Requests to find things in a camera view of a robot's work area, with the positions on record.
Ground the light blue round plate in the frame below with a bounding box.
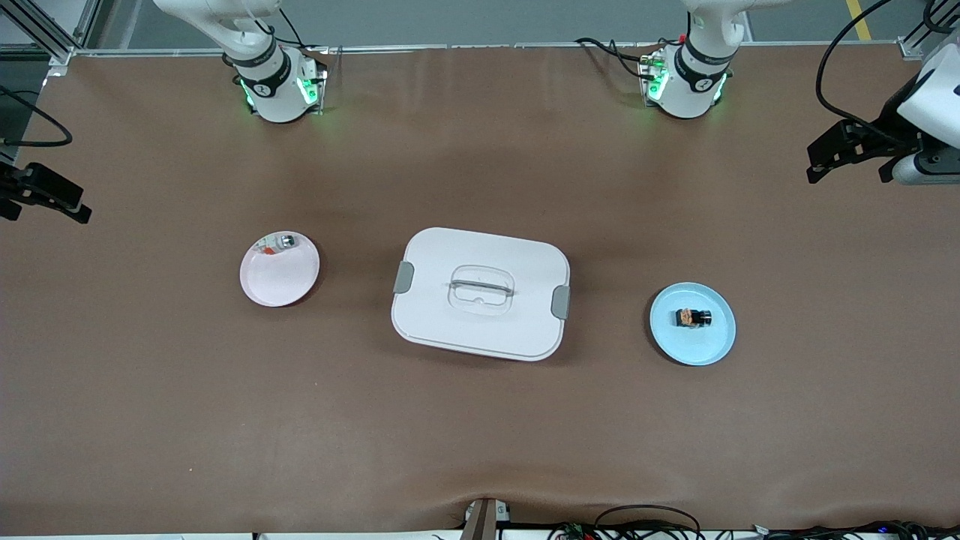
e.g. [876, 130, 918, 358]
[649, 282, 737, 367]

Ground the pink round plate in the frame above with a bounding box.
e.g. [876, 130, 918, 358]
[239, 230, 321, 308]

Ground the white lidded storage box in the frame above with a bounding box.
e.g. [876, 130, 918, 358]
[391, 226, 572, 363]

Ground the brown table mat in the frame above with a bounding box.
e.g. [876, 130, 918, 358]
[0, 45, 960, 535]

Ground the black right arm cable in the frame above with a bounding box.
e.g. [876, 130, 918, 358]
[0, 86, 74, 147]

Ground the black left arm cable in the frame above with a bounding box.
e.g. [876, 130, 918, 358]
[816, 0, 912, 145]

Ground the aluminium frame profile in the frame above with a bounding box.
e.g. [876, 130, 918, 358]
[900, 0, 960, 61]
[0, 0, 102, 65]

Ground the black arm base cable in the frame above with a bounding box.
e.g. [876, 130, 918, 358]
[575, 36, 661, 80]

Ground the black cable bundle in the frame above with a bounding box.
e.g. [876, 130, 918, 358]
[757, 520, 960, 540]

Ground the clear lid handle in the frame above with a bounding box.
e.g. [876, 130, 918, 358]
[448, 265, 516, 317]

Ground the black looped cable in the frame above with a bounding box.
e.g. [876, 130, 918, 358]
[594, 504, 702, 540]

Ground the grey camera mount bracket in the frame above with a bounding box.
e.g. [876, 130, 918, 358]
[461, 499, 512, 540]

